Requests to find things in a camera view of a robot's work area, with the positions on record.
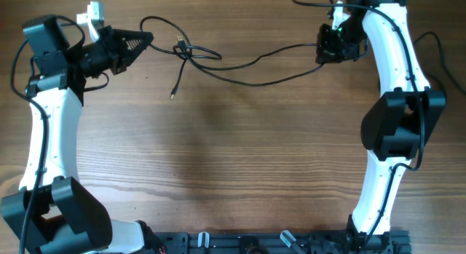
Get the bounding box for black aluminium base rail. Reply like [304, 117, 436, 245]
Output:
[156, 231, 413, 254]

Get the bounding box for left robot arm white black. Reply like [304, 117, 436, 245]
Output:
[1, 15, 165, 253]

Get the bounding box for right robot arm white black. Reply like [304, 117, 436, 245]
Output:
[316, 0, 446, 250]

